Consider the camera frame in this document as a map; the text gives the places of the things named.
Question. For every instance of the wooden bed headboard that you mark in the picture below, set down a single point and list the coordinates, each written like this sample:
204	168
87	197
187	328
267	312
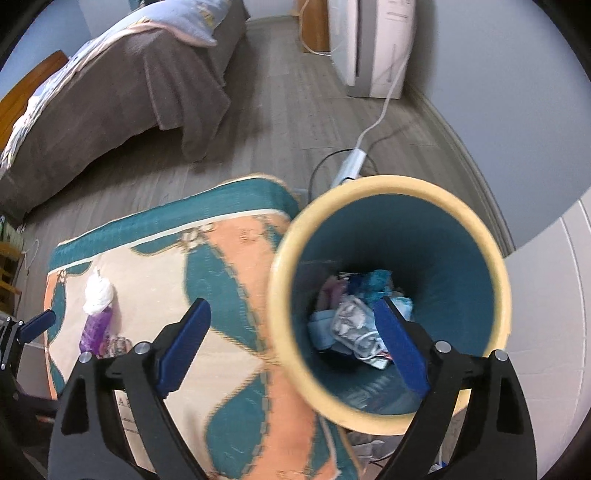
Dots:
27	87

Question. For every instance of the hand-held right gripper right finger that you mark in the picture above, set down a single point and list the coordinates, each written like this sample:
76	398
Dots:
399	346

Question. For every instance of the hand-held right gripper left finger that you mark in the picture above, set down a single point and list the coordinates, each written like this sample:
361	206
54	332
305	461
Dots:
182	350

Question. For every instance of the wooden cabinet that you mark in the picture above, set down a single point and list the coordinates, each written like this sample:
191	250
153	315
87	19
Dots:
316	23

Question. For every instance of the brown bedspread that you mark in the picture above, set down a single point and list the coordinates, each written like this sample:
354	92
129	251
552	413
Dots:
115	92

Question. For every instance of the blue printed quilt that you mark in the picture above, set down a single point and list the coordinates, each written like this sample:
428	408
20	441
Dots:
184	18

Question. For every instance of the silver wet wipe pack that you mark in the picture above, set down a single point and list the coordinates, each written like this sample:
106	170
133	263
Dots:
351	318

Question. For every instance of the yellow rimmed teal waste bin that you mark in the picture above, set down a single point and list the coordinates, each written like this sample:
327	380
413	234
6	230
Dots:
438	240

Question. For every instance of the crumpled plastic sheet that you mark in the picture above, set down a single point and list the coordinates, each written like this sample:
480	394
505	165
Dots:
369	450

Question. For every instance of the teal orange patterned cushion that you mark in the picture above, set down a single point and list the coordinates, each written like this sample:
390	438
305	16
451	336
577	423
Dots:
249	277

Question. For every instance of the small clear wrapper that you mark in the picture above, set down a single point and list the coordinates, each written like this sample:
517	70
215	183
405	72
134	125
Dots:
117	345

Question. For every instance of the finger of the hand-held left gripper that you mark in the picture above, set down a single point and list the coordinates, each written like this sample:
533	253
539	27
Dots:
39	323

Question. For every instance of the white air purifier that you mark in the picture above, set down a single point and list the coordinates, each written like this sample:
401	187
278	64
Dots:
369	46

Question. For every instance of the white tissue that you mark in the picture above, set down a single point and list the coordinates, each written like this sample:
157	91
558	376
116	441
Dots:
98	290

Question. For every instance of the purple wrapper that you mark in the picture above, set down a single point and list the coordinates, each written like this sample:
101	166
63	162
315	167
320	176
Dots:
94	330

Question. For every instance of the blue wrapper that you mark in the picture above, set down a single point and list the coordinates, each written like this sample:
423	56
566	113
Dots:
376	279

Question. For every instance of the small pale green bin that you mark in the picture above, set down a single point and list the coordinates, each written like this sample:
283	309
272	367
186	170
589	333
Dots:
9	233

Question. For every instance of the white panelled door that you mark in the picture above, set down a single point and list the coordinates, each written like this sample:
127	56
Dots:
545	286

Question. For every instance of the pink snack packet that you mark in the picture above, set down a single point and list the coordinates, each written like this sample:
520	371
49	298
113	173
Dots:
334	288

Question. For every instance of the white power strip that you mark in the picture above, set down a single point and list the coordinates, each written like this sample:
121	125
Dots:
351	166

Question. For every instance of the light blue packet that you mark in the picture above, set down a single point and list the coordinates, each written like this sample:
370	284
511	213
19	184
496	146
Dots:
401	305

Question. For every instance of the wooden nightstand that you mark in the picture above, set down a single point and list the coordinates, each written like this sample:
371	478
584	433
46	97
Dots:
7	277

